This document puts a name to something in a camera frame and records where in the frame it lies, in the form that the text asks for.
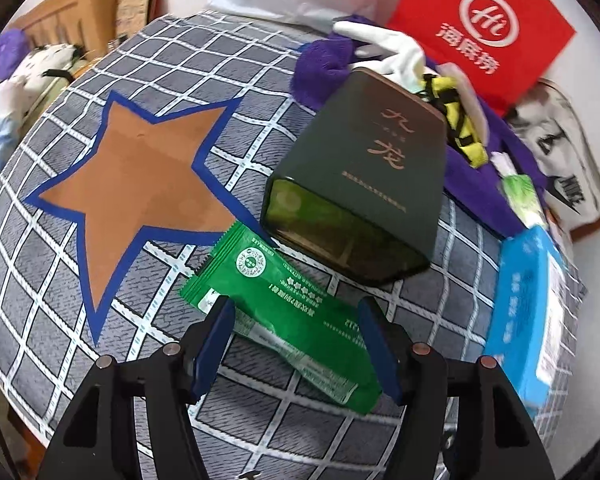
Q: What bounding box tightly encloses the grey checkered bedsheet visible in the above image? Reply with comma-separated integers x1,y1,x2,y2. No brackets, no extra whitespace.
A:
0,12,588,461

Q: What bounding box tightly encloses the dark green tin box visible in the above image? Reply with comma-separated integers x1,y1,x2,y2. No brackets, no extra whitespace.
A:
261,66,448,288

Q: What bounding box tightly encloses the brown star mat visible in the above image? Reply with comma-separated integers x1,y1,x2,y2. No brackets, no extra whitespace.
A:
22,91,268,346

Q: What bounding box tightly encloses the patterned brown box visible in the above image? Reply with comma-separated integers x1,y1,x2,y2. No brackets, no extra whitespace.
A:
114,0,163,43

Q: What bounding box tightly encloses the yellow black cloth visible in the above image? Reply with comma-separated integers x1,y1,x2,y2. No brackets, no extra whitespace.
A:
422,74,488,168

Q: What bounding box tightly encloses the beige waist bag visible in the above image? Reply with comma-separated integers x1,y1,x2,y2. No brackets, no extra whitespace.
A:
507,79,600,231

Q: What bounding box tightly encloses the red paper bag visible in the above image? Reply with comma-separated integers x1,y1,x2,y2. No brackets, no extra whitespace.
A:
385,0,577,118

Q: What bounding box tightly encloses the purple towel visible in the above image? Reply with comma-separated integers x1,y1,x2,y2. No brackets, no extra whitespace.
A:
292,15,548,238

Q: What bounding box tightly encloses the white glove green cuff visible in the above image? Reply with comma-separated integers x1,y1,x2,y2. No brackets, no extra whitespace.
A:
332,20,427,95

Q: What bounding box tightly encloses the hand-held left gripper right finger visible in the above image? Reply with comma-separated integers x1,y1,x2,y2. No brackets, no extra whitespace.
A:
357,296,556,480

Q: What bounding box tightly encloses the wooden headboard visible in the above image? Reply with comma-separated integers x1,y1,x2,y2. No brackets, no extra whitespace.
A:
10,0,121,68

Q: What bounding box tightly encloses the blue tissue pack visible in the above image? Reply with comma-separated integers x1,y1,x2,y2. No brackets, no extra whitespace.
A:
482,225,573,418

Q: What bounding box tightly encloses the spotted white plush toy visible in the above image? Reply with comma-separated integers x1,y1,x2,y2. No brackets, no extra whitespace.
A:
10,42,88,111

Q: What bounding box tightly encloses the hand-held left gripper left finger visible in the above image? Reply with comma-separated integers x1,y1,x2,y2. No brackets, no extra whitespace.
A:
45,296,237,480

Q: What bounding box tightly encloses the green tissue pack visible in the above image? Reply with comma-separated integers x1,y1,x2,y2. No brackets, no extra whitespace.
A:
500,172,548,228

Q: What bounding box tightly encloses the purple plush toy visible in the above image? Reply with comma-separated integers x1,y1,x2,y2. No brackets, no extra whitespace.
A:
0,27,31,81

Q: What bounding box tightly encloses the green snack packet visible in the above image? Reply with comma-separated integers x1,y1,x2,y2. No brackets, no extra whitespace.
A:
180,221,383,416

